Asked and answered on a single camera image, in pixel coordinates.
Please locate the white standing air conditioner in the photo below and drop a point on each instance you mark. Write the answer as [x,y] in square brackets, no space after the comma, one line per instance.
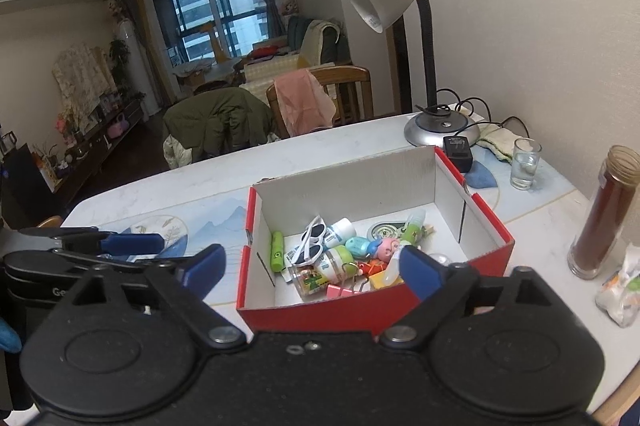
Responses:
[132,60]

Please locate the light blue correction tape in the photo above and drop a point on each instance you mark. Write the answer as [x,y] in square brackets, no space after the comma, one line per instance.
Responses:
[385,232]

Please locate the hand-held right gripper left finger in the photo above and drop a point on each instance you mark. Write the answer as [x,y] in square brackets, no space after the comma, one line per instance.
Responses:
[205,265]

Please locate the clear plastic bag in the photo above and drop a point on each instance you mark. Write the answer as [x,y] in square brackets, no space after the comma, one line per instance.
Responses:
[622,291]

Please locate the white tube blue label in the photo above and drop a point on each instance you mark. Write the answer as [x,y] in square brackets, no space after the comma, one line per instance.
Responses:
[342,230]

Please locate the small jar colourful label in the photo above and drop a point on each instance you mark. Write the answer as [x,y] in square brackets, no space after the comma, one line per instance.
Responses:
[307,281]

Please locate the red cardboard box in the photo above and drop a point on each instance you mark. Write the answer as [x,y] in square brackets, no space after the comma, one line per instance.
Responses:
[310,318]

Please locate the white sunglasses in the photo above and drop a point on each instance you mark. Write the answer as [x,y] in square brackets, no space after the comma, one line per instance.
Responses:
[312,238]

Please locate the plush doll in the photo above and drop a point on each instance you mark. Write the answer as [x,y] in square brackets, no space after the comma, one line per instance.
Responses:
[289,6]

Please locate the tall jar brown contents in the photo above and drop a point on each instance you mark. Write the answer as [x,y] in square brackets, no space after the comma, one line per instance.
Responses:
[600,226]

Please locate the potted plant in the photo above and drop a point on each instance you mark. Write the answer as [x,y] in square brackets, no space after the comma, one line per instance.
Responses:
[120,55]

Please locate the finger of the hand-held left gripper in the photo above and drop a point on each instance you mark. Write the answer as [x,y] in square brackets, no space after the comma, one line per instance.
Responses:
[125,260]
[132,243]

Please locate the clear plastic ball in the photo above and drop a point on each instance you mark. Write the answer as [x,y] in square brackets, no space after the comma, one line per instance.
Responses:
[440,260]

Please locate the blue mountain print table mat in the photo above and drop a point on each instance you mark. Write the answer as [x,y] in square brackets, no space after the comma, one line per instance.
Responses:
[220,226]

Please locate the pink cloth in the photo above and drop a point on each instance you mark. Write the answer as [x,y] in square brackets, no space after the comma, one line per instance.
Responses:
[302,100]

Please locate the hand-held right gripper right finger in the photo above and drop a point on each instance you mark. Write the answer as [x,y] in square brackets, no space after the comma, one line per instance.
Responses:
[417,273]

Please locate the teal toy figure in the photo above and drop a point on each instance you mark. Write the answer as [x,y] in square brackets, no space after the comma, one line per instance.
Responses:
[359,247]

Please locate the large window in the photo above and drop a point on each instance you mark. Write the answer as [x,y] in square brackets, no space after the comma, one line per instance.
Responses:
[210,10]

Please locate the pink flower bouquet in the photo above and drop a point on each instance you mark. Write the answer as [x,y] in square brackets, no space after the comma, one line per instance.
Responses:
[64,125]

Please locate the green jacket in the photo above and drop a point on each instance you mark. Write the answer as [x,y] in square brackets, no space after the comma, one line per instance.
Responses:
[220,120]

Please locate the black cabinet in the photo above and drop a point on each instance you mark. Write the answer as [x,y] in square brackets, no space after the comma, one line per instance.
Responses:
[25,186]

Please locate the pink pig toy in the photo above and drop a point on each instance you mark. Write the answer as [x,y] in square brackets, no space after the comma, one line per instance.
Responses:
[386,251]

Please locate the sofa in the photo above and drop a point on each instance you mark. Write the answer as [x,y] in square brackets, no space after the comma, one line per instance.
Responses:
[280,65]

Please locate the yellow plastic piece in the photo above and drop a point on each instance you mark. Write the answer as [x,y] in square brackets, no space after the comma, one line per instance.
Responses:
[385,278]

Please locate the pink bag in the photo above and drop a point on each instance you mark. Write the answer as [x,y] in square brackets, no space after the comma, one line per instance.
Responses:
[116,128]

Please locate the wooden dining chair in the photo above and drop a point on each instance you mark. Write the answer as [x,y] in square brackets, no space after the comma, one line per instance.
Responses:
[50,222]
[350,75]

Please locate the pink binder clip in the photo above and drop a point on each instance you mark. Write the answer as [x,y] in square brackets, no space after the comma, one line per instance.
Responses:
[345,290]

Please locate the floral cover cloth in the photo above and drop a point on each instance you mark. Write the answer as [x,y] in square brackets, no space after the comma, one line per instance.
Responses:
[82,75]

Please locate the silver desk lamp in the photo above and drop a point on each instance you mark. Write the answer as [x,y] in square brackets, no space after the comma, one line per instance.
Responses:
[435,130]

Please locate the yellow blanket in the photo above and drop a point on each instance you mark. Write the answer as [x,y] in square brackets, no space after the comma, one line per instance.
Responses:
[317,40]

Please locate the clear drinking glass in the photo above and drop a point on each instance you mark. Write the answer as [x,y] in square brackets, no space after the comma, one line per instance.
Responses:
[525,165]

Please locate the orange toy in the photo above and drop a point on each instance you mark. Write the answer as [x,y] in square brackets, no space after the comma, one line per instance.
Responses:
[371,267]

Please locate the dark low cabinet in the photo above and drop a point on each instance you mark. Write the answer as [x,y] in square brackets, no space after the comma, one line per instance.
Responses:
[95,150]

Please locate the person's left hand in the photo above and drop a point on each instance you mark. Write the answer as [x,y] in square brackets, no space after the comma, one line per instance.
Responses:
[9,337]

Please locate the green marker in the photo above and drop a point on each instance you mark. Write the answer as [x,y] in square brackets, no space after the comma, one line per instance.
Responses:
[277,251]

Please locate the wooden clothespin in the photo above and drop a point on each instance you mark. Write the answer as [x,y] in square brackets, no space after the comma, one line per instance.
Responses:
[428,231]

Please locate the coffee table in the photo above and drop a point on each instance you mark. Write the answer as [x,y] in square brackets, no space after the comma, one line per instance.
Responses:
[205,73]

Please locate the black power adapter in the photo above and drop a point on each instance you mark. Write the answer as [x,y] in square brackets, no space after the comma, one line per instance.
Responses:
[457,150]

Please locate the white quilted jacket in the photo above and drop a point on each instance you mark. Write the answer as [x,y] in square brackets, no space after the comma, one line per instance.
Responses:
[175,153]

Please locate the green cap bottle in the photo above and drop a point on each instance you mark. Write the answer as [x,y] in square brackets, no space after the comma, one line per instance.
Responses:
[337,256]

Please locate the yellow white towel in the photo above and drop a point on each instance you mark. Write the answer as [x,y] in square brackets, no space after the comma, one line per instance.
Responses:
[500,140]

